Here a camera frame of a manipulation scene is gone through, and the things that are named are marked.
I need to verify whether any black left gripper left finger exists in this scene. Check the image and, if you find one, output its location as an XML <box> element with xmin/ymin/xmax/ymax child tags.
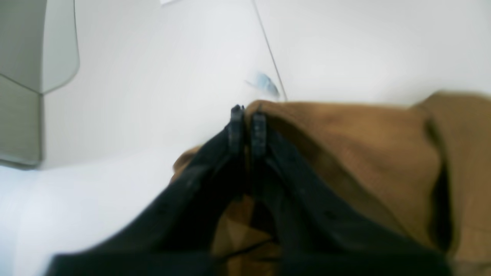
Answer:
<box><xmin>46</xmin><ymin>105</ymin><xmax>244</xmax><ymax>276</ymax></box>

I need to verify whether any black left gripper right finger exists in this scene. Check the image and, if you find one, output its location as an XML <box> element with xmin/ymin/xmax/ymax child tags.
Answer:
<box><xmin>250</xmin><ymin>112</ymin><xmax>452</xmax><ymax>276</ymax></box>

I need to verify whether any brown t-shirt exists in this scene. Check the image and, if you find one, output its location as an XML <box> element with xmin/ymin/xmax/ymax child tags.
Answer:
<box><xmin>170</xmin><ymin>93</ymin><xmax>490</xmax><ymax>276</ymax></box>

